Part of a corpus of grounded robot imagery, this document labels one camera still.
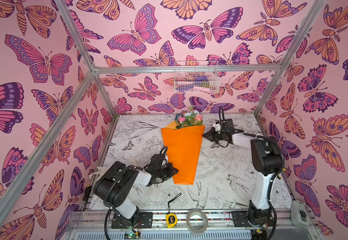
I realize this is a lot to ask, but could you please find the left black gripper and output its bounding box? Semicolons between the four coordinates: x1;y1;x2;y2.
155;163;180;181

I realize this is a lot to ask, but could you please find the orange wrapping paper sheet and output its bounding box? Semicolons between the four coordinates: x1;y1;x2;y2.
161;122;205;185

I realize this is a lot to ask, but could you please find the white fake rose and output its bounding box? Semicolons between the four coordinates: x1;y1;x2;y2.
183;106;199;127

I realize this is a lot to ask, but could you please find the small pink fake rose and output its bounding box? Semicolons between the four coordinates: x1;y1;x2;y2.
175;116;188;130

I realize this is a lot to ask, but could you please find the white ribbon string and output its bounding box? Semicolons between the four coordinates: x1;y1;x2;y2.
89;166;111;182

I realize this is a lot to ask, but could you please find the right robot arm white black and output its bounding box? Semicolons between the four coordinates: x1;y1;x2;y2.
203;107;285;227

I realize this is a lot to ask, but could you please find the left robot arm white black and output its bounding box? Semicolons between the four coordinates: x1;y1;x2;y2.
93;146;179;227

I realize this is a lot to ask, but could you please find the yellow tape measure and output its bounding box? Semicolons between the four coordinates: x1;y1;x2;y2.
165;193;182;229

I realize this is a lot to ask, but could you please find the clear tape roll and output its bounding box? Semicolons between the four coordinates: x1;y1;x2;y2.
186;209;209;235

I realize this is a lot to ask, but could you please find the green circuit board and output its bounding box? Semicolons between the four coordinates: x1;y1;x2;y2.
124;231;141;240

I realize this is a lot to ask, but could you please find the black screwdriver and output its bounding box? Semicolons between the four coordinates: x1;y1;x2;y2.
76;185;92;227

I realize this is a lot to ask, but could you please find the grey plastic clamp device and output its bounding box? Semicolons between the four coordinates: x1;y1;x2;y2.
291;200;310;229

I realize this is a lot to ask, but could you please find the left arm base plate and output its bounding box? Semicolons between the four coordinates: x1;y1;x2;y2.
111;212;153;229

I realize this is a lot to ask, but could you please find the white wire basket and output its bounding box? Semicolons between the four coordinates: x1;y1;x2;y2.
173;61;221;95

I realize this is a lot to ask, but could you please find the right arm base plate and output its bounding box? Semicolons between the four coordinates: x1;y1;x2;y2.
229;210;274;231

